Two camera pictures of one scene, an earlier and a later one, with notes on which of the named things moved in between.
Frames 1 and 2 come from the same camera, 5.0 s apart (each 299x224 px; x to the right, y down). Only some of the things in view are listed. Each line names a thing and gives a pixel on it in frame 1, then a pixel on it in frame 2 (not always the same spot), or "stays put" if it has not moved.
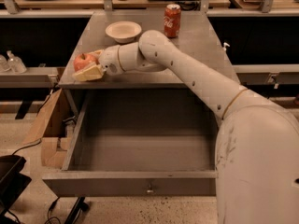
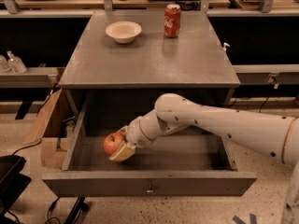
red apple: [83, 61] → [112, 143]
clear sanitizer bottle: [15, 63] stays put
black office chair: [12, 184] stays put
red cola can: [172, 21] stays put
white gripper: [108, 60] → [135, 133]
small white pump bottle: [225, 44] stays put
